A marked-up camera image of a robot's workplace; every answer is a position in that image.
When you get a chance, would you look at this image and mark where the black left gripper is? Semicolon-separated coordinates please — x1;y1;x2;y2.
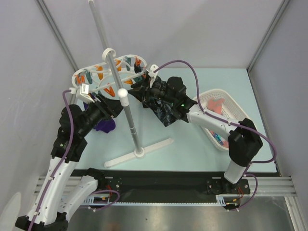
77;93;128;137

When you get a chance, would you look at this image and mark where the white oval clip hanger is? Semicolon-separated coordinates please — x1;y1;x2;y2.
71;54;147;97

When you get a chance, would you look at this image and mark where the dark patterned sock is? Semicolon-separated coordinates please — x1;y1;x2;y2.
129;83;183;128

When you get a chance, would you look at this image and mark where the pink patterned sock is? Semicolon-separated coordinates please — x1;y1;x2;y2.
207;98;225;115

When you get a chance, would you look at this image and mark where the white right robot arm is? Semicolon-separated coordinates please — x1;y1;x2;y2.
128;69;263;193

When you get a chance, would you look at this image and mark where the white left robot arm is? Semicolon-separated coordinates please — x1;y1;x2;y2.
15;94;123;231

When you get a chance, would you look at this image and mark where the grey white hanger stand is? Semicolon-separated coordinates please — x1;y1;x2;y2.
88;0;174;168

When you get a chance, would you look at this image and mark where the purple sock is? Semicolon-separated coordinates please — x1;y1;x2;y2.
80;111;116;135

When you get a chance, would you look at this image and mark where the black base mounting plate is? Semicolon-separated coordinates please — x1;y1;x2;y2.
77;169;251;204

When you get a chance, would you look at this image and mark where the white perforated basket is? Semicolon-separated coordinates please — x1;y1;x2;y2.
199;89;250;151

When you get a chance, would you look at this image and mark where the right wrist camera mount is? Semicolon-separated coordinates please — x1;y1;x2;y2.
145;64;158;88

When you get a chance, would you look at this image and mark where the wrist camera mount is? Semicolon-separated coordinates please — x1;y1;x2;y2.
69;83;94;104
145;64;158;88

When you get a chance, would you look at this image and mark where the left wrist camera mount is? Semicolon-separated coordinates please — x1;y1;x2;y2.
69;83;94;104

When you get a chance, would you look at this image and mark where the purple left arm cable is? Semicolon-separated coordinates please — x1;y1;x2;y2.
27;90;75;231

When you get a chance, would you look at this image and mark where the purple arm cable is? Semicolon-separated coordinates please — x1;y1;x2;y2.
154;60;277;164
27;90;75;231

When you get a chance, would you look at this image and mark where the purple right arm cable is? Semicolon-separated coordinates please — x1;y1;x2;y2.
154;60;277;164

